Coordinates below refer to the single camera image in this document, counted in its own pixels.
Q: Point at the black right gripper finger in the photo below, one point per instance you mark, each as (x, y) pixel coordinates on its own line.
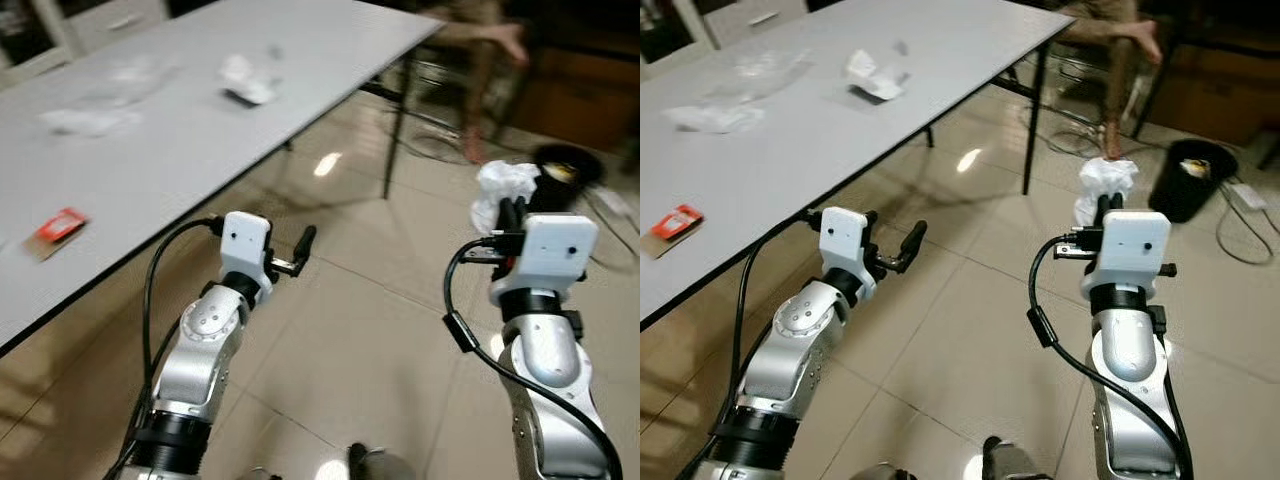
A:
(1116, 204)
(505, 218)
(520, 215)
(1103, 212)

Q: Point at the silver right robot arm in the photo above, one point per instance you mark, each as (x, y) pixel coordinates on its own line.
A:
(545, 350)
(1130, 350)

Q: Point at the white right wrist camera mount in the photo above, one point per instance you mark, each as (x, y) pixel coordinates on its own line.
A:
(555, 250)
(1135, 245)

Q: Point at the robot right leg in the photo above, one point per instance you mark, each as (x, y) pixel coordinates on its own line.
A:
(1020, 462)
(385, 465)

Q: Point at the robot leg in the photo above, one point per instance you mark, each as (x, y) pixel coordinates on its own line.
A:
(260, 474)
(878, 472)
(385, 465)
(1020, 462)

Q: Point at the metal chair frame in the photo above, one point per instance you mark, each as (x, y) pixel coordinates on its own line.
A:
(440, 75)
(1075, 70)

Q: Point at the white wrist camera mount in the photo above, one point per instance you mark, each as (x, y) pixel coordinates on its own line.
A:
(1135, 245)
(555, 250)
(245, 245)
(843, 238)

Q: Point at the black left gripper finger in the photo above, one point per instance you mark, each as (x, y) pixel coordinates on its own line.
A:
(913, 243)
(305, 242)

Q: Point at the black plastic rubbish bin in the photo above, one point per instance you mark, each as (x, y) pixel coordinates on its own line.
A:
(560, 197)
(1185, 200)

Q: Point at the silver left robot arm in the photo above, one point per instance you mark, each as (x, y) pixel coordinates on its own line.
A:
(195, 355)
(790, 350)

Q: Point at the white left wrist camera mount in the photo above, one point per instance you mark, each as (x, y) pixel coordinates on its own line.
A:
(245, 245)
(843, 238)

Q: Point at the white power strip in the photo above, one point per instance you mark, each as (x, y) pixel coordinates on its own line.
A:
(1248, 196)
(615, 198)

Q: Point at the long grey table black legs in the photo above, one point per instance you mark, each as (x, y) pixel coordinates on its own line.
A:
(800, 160)
(200, 150)

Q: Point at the clear plastic bag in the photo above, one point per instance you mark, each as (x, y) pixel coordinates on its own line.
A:
(760, 78)
(130, 85)

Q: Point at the red packet on brown card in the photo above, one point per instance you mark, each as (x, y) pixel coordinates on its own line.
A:
(60, 228)
(678, 222)

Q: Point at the crumpled white paper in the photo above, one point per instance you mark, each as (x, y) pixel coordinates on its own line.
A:
(872, 78)
(245, 82)

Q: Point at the brown wooden cabinet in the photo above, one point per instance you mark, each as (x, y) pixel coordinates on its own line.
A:
(580, 100)
(1230, 90)

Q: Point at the yellowish crumpled trash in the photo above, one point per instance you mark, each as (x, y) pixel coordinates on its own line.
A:
(562, 172)
(1196, 168)

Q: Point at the barefoot person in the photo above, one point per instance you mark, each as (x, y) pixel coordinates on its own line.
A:
(1118, 100)
(483, 100)

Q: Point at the white tissue wad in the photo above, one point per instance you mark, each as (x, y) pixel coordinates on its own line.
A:
(1105, 175)
(505, 180)

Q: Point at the white drawer cabinet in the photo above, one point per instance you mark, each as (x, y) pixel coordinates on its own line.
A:
(110, 22)
(760, 18)

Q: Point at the robot left leg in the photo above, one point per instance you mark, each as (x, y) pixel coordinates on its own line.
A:
(878, 472)
(260, 474)

